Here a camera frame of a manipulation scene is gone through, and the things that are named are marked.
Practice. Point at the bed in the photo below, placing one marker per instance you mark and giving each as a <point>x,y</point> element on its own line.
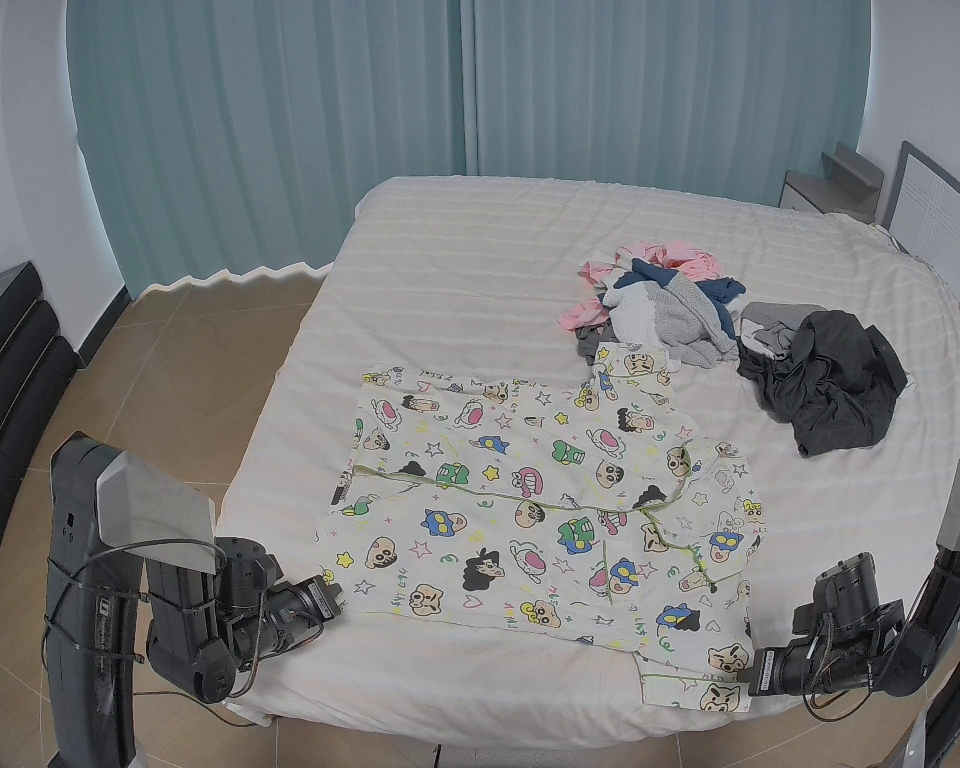
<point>465,285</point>

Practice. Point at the black garment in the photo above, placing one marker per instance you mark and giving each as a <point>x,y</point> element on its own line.
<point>832,382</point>

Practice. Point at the white printed pyjama top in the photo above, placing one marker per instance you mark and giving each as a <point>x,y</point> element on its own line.
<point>525,510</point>

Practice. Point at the grey garment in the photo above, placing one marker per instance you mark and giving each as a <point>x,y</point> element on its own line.
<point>769,322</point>

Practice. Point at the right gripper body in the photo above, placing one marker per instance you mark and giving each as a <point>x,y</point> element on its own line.
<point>787,667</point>

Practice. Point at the blue-green curtain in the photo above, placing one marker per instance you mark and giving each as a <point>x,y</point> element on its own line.
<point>262,135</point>
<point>660,90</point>

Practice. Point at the pile of clothes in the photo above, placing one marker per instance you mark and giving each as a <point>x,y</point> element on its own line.
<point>660,307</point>

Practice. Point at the grey bedside table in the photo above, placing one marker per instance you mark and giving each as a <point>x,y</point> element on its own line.
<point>825,191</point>

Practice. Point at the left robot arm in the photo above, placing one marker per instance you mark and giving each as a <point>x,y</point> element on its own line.
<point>82,675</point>

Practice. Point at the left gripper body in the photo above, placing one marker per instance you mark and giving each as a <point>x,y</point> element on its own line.
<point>315,607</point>

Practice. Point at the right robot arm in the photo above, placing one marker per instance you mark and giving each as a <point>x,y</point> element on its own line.
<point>885,660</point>

